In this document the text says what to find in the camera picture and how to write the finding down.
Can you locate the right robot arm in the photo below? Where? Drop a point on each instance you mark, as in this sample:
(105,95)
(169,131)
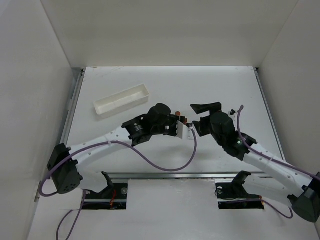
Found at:
(296,188)

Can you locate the aluminium table rail right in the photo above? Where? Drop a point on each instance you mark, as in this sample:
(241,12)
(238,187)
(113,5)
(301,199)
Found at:
(275,133)

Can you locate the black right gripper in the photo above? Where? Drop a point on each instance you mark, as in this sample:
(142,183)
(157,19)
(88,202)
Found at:
(203,122)

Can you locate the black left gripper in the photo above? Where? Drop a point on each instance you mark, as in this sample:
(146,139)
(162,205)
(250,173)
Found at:
(173,123)

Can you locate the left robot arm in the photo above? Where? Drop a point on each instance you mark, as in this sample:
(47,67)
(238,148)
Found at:
(66,166)

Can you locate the white plastic tray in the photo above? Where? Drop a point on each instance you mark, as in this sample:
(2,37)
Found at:
(120,102)

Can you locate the aluminium table rail left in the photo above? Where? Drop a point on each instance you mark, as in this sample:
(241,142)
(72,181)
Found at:
(69,112)

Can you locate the aluminium table rail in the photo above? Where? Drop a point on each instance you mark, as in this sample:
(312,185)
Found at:
(69,112)
(275,133)

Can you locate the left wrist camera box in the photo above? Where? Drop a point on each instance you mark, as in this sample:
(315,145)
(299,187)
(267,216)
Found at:
(185,131)

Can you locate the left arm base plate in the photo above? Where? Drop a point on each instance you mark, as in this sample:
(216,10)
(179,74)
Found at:
(116,199)

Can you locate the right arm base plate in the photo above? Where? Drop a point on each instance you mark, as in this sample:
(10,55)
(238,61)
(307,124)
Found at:
(230,199)

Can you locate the aluminium front rail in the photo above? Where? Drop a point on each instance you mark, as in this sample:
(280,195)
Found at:
(172,175)

